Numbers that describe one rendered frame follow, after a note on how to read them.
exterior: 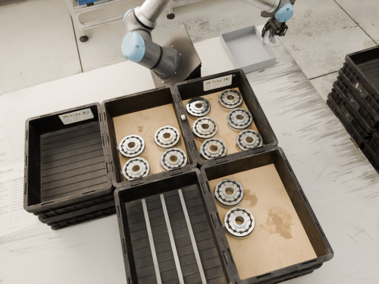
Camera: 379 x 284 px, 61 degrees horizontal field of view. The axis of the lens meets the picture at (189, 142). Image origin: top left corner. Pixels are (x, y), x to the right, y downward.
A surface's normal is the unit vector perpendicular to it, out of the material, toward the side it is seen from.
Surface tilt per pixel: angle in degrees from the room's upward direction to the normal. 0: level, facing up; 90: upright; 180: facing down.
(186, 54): 43
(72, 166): 0
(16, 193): 0
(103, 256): 0
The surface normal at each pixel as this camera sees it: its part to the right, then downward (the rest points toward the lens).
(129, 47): -0.66, -0.09
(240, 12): -0.06, -0.54
